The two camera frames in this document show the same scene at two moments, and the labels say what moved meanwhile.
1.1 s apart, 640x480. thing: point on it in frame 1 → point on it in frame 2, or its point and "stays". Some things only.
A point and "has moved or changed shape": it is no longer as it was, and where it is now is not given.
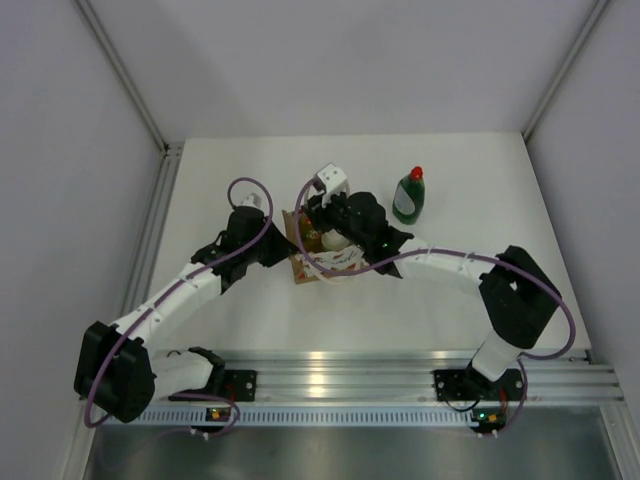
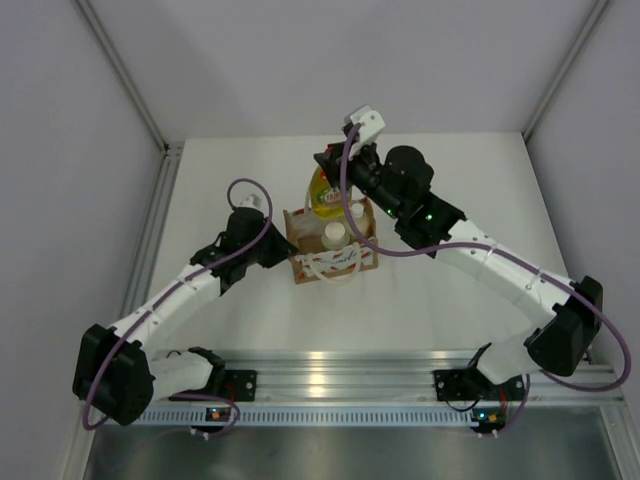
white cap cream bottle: x=333 y=240 stays
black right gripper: x=318 y=214 → x=331 y=161
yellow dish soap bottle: x=311 y=239 has moved or changed shape
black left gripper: x=281 y=250 stays
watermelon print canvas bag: x=308 y=265 stays
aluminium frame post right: x=590 y=24 stays
